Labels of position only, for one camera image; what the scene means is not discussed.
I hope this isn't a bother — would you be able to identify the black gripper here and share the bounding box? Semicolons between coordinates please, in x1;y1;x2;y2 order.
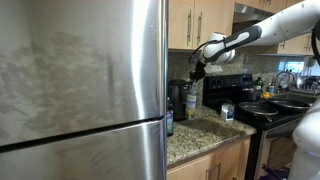
189;61;208;84

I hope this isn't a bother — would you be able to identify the clear bottle blue cap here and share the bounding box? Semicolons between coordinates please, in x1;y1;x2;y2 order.
185;82;198;120

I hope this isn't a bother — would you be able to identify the black stove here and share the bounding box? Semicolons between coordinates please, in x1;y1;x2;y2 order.
202;73;305;180

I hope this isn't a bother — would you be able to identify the black air fryer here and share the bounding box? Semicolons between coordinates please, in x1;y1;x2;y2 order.
167;78;193;122

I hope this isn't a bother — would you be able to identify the narrow wooden upper cabinet door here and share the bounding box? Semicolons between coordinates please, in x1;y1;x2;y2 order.
168;0;195;51

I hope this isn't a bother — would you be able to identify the wide wooden upper cabinet door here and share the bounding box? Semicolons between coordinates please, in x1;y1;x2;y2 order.
194;0;236;52

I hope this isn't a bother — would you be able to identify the green bottle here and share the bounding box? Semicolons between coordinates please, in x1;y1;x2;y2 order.
253;76;264;92

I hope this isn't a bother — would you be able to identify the large black frying pan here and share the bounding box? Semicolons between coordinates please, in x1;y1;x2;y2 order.
238;101;279;123

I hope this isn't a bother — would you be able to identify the dark range hood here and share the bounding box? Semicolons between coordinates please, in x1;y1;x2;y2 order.
233;2;278;25

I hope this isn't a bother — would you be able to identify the wooden lower cabinet door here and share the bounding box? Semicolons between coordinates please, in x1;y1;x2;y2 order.
166;151;214;180
213;138;251;180

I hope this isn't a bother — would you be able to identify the small black frying pan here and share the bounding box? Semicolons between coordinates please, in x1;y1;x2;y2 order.
266;97;311;113

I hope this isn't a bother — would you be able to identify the wooden cabinet beside hood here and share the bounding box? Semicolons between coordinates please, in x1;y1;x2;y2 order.
276;33;316;56

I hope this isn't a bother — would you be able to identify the stainless steel refrigerator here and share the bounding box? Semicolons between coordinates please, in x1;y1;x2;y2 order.
0;0;169;180

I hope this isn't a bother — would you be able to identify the metal upper cabinet handle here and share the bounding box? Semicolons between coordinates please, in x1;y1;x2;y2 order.
196;11;203;47
186;9;193;47

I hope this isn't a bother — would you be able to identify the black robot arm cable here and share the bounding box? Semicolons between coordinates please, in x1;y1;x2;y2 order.
310;19;320;66

